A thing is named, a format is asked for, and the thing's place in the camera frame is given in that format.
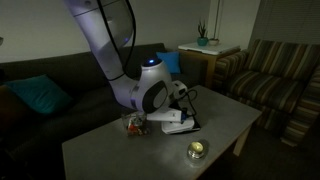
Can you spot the clear container with snacks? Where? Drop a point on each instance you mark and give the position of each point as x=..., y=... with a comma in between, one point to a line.
x=135, y=126

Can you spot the wooden side table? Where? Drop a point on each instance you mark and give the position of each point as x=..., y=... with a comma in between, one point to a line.
x=208, y=63

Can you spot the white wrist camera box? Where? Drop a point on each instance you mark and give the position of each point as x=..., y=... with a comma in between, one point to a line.
x=165, y=115

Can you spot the white board on side table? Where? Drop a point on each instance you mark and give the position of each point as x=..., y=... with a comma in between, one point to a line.
x=210, y=48

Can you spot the teal throw pillow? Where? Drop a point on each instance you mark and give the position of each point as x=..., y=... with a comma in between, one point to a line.
x=40, y=94

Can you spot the dark patterned fabric sofa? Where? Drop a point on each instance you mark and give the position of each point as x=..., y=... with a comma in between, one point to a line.
x=66, y=113

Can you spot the striped armchair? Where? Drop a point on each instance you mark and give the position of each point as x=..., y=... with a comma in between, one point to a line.
x=273, y=86

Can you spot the blue throw pillow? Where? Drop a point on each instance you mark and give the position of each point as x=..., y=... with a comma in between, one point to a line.
x=170, y=61

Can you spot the glass jar candle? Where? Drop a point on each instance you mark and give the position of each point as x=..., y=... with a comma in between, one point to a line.
x=196, y=149

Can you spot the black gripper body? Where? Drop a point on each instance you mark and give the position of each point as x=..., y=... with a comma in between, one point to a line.
x=178, y=106

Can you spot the window blinds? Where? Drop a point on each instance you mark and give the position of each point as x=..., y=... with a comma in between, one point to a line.
x=286, y=20

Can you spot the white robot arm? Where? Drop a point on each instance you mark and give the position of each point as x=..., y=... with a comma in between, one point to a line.
x=106, y=50

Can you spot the teal plant pot with stems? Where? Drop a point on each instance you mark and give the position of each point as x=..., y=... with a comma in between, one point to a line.
x=202, y=40

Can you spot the small white pot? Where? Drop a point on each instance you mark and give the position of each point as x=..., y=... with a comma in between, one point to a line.
x=213, y=41

